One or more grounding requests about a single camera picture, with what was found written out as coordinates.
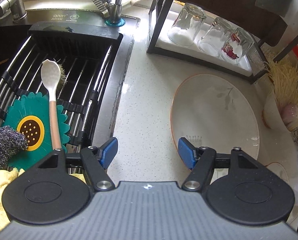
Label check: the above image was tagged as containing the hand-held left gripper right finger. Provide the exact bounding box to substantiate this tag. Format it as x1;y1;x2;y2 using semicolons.
178;137;270;192

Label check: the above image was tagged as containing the white oval plate orange rim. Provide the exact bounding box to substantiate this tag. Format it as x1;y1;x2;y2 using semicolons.
170;74;260;161

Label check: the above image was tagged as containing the clear glass with red print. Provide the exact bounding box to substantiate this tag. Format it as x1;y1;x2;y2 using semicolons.
221;27;255;65

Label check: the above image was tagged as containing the white bowl with garlic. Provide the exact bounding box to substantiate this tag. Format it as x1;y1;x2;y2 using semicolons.
261;90;298;132

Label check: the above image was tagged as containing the bristle dish brush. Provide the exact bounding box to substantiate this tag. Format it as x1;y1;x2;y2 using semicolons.
53;59;67;90

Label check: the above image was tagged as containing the white drip tray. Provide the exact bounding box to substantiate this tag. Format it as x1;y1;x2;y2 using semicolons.
155;0;253;77

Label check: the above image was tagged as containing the steel wool scourer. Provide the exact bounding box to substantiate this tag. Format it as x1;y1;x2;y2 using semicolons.
0;126;28;167

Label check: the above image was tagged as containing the clear drinking glass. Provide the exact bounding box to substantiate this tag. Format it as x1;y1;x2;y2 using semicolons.
197;17;235;57
167;2;206;47

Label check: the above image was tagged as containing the white spoon pink handle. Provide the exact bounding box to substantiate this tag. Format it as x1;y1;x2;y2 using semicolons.
41;59;62;152

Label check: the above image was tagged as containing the green sunflower-shaped mat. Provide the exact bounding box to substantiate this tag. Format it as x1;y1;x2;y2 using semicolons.
4;92;71;170

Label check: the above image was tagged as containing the white ribbed brush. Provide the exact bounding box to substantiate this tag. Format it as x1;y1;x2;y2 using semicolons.
88;0;114;13

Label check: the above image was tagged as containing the black sink drain rack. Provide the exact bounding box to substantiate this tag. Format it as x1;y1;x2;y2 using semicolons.
0;21;124;175

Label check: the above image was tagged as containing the garlic bulb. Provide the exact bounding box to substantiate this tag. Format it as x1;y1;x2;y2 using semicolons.
281;104;298;130

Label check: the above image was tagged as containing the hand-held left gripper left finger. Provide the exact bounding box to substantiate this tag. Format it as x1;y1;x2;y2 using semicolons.
26;137;119;192

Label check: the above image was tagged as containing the chrome gooseneck faucet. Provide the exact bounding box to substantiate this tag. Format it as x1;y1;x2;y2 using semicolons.
104;0;127;27

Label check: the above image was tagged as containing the small orange-rimmed plate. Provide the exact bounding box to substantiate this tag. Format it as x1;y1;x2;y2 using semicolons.
265;162;290;181

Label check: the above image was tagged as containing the stainless steel sink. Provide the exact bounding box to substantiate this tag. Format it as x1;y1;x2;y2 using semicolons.
0;7;141;155

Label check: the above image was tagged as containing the black metal kitchen rack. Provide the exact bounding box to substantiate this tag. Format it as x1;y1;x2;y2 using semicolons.
146;0;298;84

